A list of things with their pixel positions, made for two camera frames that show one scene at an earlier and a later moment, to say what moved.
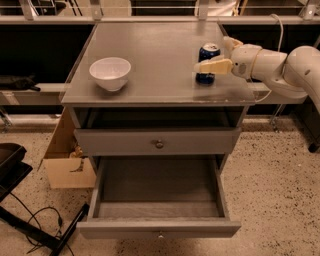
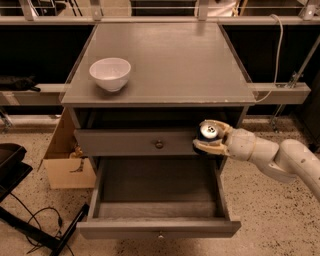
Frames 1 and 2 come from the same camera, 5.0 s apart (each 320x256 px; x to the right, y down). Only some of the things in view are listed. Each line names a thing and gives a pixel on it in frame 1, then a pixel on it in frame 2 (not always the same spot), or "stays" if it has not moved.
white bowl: (111, 72) stays
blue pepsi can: (207, 52) to (206, 132)
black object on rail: (14, 82) stays
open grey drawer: (158, 197) stays
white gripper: (244, 61) to (242, 144)
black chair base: (13, 170) stays
